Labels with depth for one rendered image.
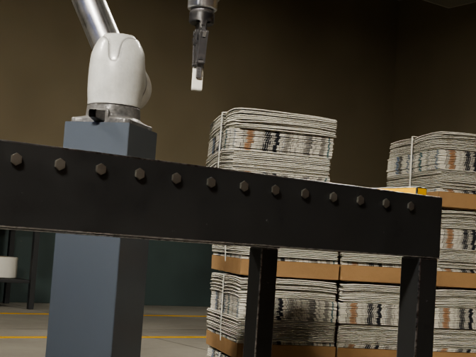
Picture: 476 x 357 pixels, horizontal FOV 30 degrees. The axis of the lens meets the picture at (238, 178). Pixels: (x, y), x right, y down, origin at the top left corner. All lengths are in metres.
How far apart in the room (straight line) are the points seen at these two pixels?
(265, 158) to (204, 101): 7.84
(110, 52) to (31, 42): 6.81
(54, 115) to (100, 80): 6.82
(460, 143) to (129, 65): 0.99
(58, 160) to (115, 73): 1.28
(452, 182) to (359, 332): 0.52
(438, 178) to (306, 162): 0.42
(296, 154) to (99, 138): 0.55
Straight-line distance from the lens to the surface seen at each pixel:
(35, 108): 9.29
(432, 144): 2.72
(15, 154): 1.26
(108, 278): 2.46
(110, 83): 2.54
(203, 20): 2.64
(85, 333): 2.50
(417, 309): 1.74
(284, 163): 2.47
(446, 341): 2.68
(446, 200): 2.66
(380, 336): 2.59
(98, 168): 1.32
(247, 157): 2.44
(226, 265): 2.60
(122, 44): 2.58
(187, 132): 10.12
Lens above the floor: 0.67
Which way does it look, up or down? 5 degrees up
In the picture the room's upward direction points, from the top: 4 degrees clockwise
